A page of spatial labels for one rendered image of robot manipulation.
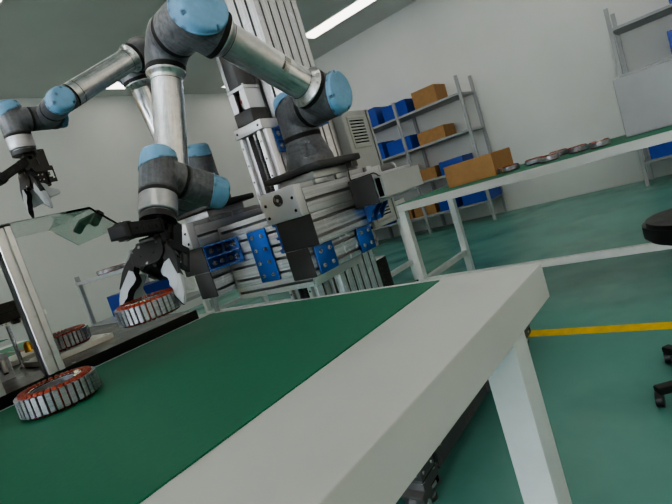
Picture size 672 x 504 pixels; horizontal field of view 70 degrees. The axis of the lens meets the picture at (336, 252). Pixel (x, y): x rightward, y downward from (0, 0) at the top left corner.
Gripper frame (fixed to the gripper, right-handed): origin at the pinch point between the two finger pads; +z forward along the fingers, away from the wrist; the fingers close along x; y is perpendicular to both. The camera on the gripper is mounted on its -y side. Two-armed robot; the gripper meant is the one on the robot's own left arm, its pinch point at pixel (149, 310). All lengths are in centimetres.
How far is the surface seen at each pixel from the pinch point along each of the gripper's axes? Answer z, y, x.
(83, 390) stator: 14.5, -12.4, 1.1
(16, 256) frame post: -12.7, -10.8, 20.4
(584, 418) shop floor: 28, 117, -74
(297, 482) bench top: 29, -35, -42
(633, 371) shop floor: 15, 140, -97
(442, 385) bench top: 24, -23, -51
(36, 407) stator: 16.3, -16.5, 5.0
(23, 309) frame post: -3.6, -7.7, 21.4
